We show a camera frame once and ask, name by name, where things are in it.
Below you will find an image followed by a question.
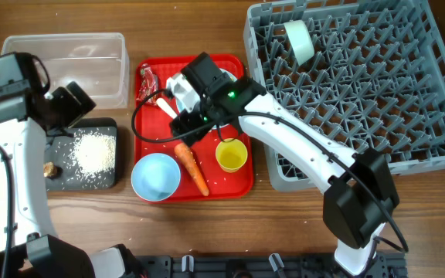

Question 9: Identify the pile of white rice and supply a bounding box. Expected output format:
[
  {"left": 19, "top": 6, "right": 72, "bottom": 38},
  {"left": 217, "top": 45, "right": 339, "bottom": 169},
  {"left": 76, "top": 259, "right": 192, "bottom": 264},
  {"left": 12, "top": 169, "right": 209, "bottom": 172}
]
[{"left": 66, "top": 128, "right": 116, "bottom": 181}]

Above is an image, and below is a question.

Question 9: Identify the orange carrot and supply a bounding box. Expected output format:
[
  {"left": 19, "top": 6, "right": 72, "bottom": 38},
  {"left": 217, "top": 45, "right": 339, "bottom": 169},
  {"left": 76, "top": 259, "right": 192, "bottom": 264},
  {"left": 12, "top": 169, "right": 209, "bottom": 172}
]
[{"left": 174, "top": 143, "right": 209, "bottom": 196}]

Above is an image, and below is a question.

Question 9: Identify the light blue bowl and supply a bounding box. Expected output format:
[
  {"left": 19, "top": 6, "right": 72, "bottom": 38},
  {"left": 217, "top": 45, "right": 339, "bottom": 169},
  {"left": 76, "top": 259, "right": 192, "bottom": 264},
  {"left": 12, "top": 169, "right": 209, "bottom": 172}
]
[{"left": 131, "top": 153, "right": 181, "bottom": 202}]

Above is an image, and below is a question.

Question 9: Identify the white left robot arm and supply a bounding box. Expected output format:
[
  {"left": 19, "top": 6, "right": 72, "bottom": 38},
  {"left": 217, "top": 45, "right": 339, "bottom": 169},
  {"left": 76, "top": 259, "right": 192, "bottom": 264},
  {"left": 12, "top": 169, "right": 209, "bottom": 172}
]
[{"left": 0, "top": 52, "right": 144, "bottom": 277}]

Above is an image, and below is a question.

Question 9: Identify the red serving tray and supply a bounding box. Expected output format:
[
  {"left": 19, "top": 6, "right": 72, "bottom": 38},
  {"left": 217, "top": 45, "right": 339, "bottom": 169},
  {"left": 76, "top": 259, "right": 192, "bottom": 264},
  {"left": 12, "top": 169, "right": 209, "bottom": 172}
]
[{"left": 134, "top": 54, "right": 254, "bottom": 203}]

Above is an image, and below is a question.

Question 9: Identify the yellow plastic cup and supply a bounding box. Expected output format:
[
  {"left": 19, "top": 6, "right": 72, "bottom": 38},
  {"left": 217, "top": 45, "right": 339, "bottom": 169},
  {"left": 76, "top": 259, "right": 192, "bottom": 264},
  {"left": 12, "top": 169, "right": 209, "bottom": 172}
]
[{"left": 216, "top": 138, "right": 248, "bottom": 173}]

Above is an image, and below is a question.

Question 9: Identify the red foil snack wrapper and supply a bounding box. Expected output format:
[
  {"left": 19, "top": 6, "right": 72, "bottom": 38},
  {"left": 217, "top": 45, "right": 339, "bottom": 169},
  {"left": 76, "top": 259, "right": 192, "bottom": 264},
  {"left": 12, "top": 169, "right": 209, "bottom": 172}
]
[{"left": 137, "top": 63, "right": 158, "bottom": 101}]

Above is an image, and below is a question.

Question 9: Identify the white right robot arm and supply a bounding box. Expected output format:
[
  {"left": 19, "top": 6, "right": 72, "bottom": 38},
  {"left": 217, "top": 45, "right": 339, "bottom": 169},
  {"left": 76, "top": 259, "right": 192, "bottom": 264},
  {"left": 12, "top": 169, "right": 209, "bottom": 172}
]
[{"left": 136, "top": 53, "right": 409, "bottom": 276}]

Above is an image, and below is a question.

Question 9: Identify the grey dishwasher rack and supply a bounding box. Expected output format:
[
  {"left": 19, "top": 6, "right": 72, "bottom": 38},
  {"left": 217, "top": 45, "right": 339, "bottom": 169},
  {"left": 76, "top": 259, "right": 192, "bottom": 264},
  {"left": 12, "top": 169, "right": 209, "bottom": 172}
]
[{"left": 243, "top": 1, "right": 445, "bottom": 175}]

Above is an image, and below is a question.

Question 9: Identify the clear plastic bin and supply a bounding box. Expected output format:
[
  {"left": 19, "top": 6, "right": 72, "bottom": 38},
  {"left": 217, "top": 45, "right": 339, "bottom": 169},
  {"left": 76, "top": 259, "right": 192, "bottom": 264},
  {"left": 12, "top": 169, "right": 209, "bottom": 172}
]
[{"left": 2, "top": 32, "right": 130, "bottom": 110}]

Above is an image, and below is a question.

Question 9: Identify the black tray bin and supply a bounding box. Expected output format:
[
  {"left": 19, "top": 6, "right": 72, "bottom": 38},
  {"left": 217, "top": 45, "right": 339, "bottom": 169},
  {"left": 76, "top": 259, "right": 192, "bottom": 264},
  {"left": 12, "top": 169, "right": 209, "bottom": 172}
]
[{"left": 44, "top": 117, "right": 118, "bottom": 192}]

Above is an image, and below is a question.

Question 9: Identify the brown food scrap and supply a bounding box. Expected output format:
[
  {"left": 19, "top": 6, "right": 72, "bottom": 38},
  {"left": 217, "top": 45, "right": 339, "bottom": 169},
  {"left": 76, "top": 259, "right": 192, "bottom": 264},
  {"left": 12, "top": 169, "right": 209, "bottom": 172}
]
[{"left": 43, "top": 162, "right": 58, "bottom": 178}]

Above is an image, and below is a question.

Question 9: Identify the mint green bowl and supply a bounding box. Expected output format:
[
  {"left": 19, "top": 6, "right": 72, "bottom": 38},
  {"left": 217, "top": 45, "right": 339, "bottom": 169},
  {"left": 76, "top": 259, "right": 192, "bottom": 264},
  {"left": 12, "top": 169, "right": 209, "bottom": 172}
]
[{"left": 284, "top": 20, "right": 314, "bottom": 66}]

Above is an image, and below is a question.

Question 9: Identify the white plastic spoon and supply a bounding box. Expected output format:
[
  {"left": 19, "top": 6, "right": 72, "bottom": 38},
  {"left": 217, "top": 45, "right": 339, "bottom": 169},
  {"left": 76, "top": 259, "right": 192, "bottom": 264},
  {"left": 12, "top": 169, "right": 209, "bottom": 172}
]
[{"left": 156, "top": 98, "right": 178, "bottom": 119}]

